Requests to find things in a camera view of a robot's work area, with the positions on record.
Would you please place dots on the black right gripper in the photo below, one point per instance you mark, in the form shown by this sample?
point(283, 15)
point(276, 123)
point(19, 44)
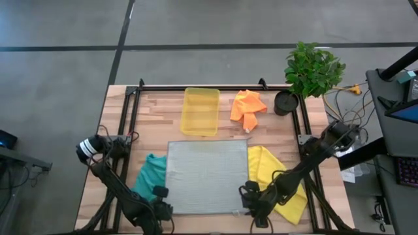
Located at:
point(258, 204)

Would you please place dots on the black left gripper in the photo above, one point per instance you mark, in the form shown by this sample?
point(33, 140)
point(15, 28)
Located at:
point(165, 210)

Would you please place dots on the teal microfiber towel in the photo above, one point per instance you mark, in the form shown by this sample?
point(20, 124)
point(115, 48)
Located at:
point(150, 176)

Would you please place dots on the grey microfiber towel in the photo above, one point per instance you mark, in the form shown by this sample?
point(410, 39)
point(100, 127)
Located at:
point(205, 176)

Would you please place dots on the orange microfiber towel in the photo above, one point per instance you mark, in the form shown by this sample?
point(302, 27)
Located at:
point(245, 107)

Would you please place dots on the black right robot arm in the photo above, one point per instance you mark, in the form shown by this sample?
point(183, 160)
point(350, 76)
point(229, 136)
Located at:
point(307, 163)

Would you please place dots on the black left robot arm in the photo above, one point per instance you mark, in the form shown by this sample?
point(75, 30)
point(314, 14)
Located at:
point(111, 182)

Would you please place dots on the yellow microfiber towel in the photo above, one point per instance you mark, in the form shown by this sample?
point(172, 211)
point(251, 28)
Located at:
point(261, 163)

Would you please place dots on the yellow translucent plastic bin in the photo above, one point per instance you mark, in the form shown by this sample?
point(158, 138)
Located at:
point(199, 112)

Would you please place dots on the black plant pot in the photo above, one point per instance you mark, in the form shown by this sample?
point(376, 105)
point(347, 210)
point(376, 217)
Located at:
point(285, 103)

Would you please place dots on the black desk beam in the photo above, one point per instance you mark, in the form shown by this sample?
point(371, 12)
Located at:
point(362, 153)

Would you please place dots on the green leafy plant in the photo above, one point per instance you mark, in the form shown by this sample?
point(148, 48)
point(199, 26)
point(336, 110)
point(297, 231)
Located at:
point(310, 70)

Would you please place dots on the grey desk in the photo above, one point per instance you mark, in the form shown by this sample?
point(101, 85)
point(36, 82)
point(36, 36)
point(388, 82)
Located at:
point(392, 140)

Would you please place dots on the grey metal stand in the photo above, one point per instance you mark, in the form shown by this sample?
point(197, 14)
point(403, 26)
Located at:
point(23, 158)

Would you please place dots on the black backlit keyboard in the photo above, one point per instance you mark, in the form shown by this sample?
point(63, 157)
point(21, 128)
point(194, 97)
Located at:
point(408, 171)

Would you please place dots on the black device blue light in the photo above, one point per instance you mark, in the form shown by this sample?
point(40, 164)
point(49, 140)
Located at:
point(6, 139)

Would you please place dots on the blue-screen laptop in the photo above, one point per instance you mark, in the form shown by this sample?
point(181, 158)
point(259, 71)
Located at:
point(406, 114)

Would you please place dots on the small teal box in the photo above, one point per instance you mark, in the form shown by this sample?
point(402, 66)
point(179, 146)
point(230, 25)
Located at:
point(406, 76)

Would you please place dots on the black slanted pole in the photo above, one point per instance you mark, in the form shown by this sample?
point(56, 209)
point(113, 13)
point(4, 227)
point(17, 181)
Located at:
point(398, 63)

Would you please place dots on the black aluminium table frame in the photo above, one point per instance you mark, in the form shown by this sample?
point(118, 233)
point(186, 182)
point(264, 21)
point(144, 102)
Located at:
point(228, 88)

